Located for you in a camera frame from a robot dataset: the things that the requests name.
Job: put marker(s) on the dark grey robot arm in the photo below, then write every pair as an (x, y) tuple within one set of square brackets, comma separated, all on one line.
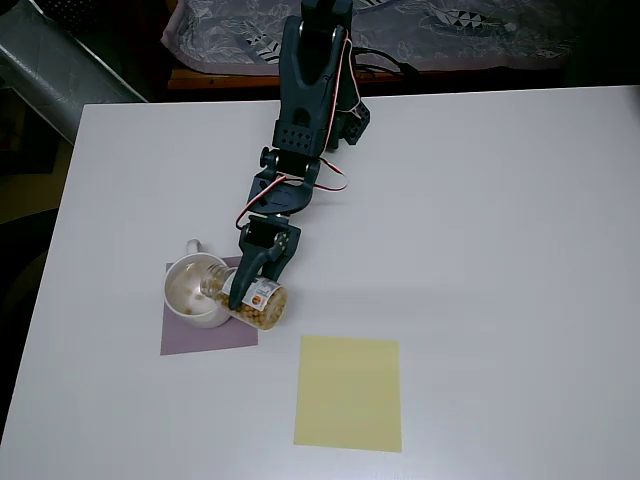
[(300, 75)]

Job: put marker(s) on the silver foil padded roll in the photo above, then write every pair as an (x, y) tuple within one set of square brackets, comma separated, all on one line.
[(50, 65)]

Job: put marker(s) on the brown wooden bed frame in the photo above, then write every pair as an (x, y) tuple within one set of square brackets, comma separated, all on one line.
[(225, 79)]

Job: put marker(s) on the purple paper mat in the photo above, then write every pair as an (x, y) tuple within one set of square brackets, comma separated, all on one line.
[(210, 342)]

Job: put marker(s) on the loose poured soybeans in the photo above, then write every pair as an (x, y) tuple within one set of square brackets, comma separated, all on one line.
[(189, 310)]

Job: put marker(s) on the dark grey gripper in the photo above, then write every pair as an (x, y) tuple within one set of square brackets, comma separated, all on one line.
[(261, 243)]

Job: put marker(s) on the glass jar of chickpeas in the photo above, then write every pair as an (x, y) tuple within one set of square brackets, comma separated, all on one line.
[(270, 307)]

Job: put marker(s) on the floral patterned blanket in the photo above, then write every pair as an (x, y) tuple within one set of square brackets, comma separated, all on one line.
[(450, 40)]

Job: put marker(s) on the yellow paper mat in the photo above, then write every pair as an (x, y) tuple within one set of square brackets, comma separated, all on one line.
[(347, 395)]

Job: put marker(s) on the white ceramic mug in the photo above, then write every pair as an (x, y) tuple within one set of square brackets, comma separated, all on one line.
[(200, 317)]

